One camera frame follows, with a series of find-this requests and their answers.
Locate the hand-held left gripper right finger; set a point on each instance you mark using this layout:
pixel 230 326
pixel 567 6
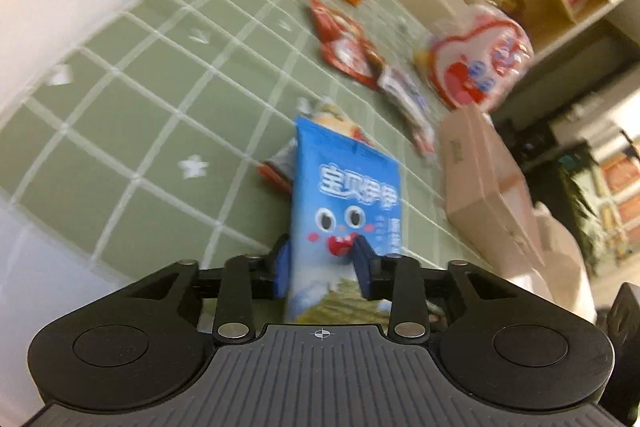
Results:
pixel 362 268

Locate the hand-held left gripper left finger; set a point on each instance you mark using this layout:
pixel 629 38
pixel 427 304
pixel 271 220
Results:
pixel 281 259

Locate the blue snack packet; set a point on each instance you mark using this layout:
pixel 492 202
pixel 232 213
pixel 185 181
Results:
pixel 345 187

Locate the red snack packet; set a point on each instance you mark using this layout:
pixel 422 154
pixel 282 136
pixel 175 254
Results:
pixel 274 173
pixel 345 47

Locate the pink cardboard box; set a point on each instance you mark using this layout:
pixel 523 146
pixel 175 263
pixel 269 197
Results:
pixel 480 177

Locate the white stick snack packet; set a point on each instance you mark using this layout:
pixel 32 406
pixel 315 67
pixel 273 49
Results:
pixel 407 102

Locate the green checked tablecloth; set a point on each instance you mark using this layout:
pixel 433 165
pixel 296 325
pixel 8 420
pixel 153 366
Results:
pixel 150 107

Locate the dark display cabinet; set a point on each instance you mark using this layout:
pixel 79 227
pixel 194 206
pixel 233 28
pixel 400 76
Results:
pixel 575 147

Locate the rabbit-shaped plastic bag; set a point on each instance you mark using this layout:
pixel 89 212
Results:
pixel 465 67

